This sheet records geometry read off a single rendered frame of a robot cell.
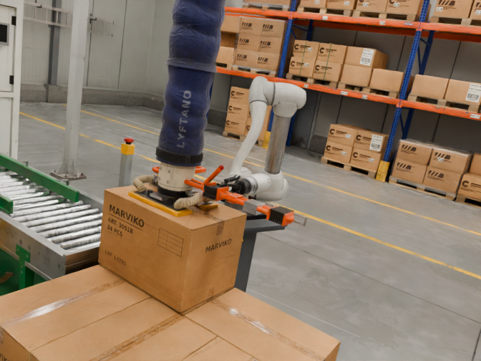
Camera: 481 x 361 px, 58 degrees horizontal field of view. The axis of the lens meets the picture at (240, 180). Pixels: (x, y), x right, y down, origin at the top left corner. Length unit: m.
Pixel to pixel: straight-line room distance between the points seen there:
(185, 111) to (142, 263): 0.74
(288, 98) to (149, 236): 1.07
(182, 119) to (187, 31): 0.38
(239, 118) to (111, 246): 8.43
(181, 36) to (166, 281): 1.07
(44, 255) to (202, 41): 1.37
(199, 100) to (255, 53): 8.34
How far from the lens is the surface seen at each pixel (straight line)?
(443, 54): 10.16
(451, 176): 8.70
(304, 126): 10.97
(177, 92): 1.96
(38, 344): 1.85
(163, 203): 2.03
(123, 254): 2.21
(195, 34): 1.94
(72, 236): 2.72
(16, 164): 3.80
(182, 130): 1.97
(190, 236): 1.85
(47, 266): 2.50
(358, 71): 9.19
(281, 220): 1.75
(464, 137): 10.00
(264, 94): 2.42
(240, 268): 2.84
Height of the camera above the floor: 1.63
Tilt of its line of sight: 14 degrees down
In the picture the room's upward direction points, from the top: 10 degrees clockwise
